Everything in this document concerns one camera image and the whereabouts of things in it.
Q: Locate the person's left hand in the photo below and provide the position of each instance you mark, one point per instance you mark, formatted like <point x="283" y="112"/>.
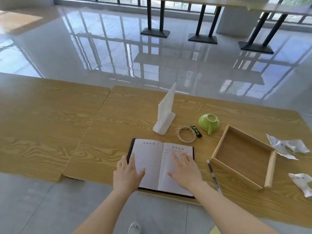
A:
<point x="125" y="176"/>

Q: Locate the person's right hand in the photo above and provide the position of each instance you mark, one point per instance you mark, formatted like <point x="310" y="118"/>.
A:
<point x="189" y="173"/>

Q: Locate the person's right middle finger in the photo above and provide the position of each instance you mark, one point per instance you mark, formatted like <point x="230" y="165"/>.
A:
<point x="183" y="157"/>

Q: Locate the person's right thumb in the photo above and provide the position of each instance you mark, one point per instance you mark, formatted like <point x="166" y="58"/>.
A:
<point x="173" y="175"/>

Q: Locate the person's left thumb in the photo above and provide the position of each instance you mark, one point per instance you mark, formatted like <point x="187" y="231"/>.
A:
<point x="141" y="174"/>

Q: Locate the person's right little finger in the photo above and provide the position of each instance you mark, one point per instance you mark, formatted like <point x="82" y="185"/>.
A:
<point x="194" y="165"/>

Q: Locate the black-covered notebook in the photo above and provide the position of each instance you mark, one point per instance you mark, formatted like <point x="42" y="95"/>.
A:
<point x="151" y="165"/>

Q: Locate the person's left forearm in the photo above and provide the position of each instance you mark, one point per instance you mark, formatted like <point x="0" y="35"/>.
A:
<point x="107" y="213"/>

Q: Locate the person's right forearm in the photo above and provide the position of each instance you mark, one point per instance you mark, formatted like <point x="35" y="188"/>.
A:
<point x="226" y="212"/>

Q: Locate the black pen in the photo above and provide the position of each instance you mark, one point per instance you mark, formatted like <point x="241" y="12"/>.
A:
<point x="211" y="171"/>

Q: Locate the beige tape roll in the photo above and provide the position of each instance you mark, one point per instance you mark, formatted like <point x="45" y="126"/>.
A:
<point x="180" y="137"/>

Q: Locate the small black green tube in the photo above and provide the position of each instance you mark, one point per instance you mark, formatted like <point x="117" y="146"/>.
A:
<point x="196" y="131"/>

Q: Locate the green ceramic cup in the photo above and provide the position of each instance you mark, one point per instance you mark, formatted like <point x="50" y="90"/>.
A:
<point x="209" y="121"/>

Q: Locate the white plastic stand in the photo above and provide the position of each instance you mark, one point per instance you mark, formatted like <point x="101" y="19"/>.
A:
<point x="166" y="112"/>

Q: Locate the wooden tray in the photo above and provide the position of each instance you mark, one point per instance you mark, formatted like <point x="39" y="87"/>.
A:
<point x="243" y="158"/>

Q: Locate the white shoe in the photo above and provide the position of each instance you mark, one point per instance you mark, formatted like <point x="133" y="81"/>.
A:
<point x="134" y="228"/>

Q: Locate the large crumpled white paper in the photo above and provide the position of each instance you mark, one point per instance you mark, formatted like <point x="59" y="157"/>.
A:
<point x="280" y="146"/>

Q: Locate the small crumpled white paper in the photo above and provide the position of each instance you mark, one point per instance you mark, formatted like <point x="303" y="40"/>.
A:
<point x="302" y="181"/>

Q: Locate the black table leg stand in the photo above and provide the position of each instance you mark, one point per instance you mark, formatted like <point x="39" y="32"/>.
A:
<point x="256" y="47"/>
<point x="155" y="32"/>
<point x="202" y="38"/>

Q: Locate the white pillar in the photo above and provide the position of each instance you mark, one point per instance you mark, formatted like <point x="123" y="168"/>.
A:
<point x="235" y="21"/>

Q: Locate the white high table top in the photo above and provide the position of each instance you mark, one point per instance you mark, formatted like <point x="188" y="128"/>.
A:
<point x="243" y="3"/>

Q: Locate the black window frame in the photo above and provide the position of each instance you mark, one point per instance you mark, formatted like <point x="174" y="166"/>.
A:
<point x="117" y="0"/>

